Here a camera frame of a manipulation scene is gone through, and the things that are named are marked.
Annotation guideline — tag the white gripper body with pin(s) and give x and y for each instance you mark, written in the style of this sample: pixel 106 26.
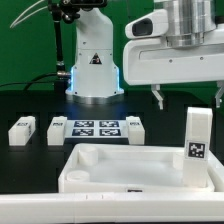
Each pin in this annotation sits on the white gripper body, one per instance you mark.
pixel 151 61

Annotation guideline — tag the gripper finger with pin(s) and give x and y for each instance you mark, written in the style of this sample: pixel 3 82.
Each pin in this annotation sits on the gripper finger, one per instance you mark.
pixel 155 88
pixel 219 93

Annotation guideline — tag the white desk top tray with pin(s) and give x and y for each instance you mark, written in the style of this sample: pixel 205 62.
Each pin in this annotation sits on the white desk top tray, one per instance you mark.
pixel 125 168

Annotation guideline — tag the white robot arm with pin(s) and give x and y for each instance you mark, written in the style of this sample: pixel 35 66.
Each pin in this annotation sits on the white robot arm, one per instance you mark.
pixel 179 42

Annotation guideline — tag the fiducial marker sheet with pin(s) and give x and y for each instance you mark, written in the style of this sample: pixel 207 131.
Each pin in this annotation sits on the fiducial marker sheet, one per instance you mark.
pixel 96 129

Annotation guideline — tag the black camera stand pole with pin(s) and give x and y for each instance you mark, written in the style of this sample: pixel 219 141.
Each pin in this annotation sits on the black camera stand pole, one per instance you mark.
pixel 68 14

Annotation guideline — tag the white front rail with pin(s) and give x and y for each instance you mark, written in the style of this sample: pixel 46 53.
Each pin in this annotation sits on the white front rail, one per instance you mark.
pixel 74 208

